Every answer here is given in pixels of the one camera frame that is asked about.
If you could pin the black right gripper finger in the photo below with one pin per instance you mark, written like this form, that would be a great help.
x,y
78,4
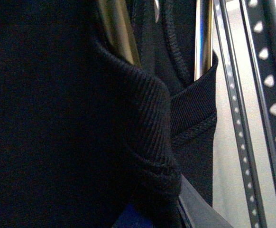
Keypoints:
x,y
194,210

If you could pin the black printed t-shirt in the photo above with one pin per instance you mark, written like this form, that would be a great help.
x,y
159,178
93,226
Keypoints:
x,y
83,134

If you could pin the chrome metal hanger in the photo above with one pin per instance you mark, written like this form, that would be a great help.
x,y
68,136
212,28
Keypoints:
x,y
118,30

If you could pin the perforated black metal rail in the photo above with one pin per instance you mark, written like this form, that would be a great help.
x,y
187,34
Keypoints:
x,y
259,18

